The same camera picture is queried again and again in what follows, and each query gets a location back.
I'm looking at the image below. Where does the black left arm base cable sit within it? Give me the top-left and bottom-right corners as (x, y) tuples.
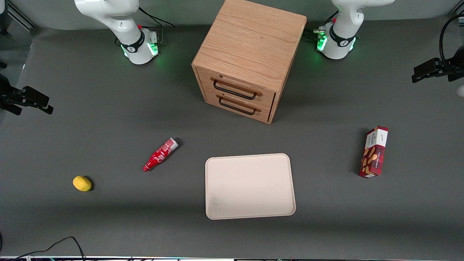
(303, 11), (339, 43)

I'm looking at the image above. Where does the wooden drawer front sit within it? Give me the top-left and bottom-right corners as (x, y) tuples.
(198, 67), (277, 110)
(204, 90), (273, 122)

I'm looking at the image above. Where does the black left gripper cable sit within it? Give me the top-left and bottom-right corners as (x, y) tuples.
(439, 13), (464, 68)

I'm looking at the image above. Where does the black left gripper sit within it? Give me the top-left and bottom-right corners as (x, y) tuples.
(411, 45), (464, 83)

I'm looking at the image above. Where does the aluminium frame rail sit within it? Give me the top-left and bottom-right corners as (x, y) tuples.
(7, 0), (37, 30)

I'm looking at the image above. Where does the beige plastic tray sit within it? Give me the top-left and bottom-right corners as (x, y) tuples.
(205, 153), (296, 220)

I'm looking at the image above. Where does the black table cable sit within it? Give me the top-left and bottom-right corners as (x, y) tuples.
(0, 236), (86, 261)

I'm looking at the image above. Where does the black arm base cable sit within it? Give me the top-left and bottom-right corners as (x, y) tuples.
(138, 6), (175, 28)
(303, 11), (339, 43)

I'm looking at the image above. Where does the black right arm base cable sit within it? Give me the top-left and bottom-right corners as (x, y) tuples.
(138, 6), (175, 28)

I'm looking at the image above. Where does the black metal drawer handle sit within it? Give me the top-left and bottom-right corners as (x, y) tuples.
(213, 80), (257, 100)
(218, 96), (257, 116)

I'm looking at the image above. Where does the wooden two-drawer cabinet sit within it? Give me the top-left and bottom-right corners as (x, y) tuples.
(191, 0), (308, 124)

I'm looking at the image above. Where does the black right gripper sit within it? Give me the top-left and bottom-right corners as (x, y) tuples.
(0, 74), (54, 116)

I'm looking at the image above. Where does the red cola bottle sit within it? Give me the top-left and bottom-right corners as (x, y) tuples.
(142, 137), (179, 173)

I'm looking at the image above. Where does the red cookie box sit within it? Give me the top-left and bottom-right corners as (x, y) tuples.
(358, 125), (389, 179)

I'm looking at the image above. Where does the yellow lemon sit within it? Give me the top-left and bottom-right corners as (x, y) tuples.
(72, 176), (92, 192)

